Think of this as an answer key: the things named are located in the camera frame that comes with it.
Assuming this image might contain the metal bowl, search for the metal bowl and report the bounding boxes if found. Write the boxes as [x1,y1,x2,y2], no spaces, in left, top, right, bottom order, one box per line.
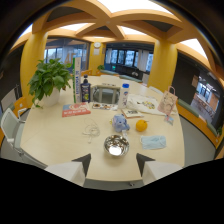
[103,134,130,158]

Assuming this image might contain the light blue face mask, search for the light blue face mask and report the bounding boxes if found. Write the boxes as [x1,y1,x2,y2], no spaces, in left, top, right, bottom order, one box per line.
[139,134,168,151]

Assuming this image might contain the orange fruit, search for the orange fruit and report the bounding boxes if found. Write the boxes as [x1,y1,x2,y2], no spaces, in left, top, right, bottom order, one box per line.
[135,119,149,133]

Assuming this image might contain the small blue card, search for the small blue card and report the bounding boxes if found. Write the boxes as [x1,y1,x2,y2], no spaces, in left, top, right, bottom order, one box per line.
[164,114,175,126]

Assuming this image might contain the blue plush toy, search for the blue plush toy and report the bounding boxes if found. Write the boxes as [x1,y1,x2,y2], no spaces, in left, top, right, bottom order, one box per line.
[111,114,131,133]

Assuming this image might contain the small illustrated book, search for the small illustrated book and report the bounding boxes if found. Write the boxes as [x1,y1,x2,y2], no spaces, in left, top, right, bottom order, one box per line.
[120,108,145,119]

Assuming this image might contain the red and blue booklet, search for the red and blue booklet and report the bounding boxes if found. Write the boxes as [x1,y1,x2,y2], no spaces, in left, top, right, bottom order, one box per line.
[61,102,92,118]

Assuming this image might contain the white printed tote bag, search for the white printed tote bag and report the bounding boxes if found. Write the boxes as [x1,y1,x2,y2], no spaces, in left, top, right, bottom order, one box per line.
[125,93,167,117]

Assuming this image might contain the pink paper gift bag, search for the pink paper gift bag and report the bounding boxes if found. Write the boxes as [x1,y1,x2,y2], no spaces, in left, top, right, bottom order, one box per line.
[157,85,179,117]

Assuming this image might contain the small colourful packet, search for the small colourful packet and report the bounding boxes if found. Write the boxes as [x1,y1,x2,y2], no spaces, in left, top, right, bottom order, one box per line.
[91,102,114,111]

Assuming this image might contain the white office chair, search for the white office chair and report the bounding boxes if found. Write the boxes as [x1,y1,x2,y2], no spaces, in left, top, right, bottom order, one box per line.
[0,107,48,169]

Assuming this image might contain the white bottle blue cap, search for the white bottle blue cap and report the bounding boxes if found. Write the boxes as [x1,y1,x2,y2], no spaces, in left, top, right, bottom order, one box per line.
[118,83,131,110]

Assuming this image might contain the dark blue bottle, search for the dark blue bottle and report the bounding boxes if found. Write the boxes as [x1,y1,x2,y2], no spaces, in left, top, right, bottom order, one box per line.
[80,74,92,103]

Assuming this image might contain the tall green white box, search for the tall green white box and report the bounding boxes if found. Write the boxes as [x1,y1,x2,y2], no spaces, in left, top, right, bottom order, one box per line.
[72,56,83,104]

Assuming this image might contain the green potted plant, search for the green potted plant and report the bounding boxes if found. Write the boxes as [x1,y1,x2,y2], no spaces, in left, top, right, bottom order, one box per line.
[27,58,74,109]

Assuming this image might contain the white cable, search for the white cable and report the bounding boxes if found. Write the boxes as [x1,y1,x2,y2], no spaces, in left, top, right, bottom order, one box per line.
[81,118,102,144]

